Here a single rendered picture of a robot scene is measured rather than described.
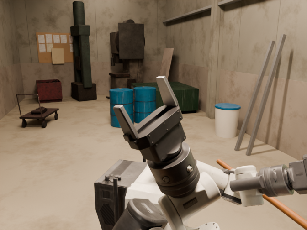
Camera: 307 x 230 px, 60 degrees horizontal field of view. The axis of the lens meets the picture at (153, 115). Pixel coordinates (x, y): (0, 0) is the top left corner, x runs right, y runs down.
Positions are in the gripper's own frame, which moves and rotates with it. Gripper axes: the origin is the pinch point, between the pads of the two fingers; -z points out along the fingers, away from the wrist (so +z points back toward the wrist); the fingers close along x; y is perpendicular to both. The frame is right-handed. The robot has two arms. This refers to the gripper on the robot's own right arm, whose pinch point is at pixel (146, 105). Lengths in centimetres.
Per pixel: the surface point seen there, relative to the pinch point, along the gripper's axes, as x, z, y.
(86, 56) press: 411, 77, -807
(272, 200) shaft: 49, 75, -13
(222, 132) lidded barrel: 348, 278, -286
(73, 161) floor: 82, 168, -378
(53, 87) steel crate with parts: 281, 124, -873
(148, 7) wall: 738, 13, -786
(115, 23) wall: 609, 20, -852
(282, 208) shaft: 46, 75, -8
